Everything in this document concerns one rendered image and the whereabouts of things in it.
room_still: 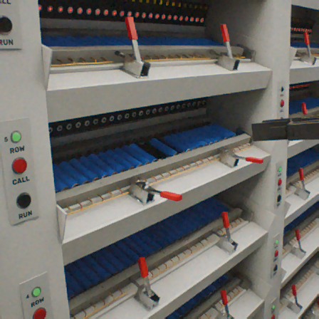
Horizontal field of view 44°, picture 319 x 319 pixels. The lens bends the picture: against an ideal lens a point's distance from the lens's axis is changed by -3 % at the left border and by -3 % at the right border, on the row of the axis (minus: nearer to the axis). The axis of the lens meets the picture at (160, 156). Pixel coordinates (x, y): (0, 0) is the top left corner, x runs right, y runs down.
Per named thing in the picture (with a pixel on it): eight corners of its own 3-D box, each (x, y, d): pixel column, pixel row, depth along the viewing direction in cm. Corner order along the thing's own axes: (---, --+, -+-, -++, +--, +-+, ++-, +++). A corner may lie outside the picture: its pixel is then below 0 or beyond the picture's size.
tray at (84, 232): (265, 170, 99) (278, 135, 95) (58, 268, 55) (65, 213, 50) (201, 134, 109) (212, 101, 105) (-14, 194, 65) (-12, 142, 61)
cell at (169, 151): (149, 147, 84) (172, 161, 81) (149, 139, 83) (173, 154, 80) (154, 144, 85) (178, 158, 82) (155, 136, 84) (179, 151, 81)
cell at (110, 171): (93, 161, 73) (117, 179, 70) (85, 163, 72) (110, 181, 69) (95, 152, 73) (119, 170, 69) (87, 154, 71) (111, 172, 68)
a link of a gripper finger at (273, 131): (302, 134, 61) (293, 137, 59) (272, 135, 65) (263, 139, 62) (300, 124, 61) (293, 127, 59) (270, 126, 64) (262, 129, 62)
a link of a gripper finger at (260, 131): (294, 138, 63) (292, 139, 62) (255, 140, 68) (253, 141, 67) (292, 119, 63) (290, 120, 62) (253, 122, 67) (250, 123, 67)
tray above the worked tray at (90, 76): (266, 87, 94) (287, 30, 88) (41, 124, 50) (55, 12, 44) (200, 58, 105) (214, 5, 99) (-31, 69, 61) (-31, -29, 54)
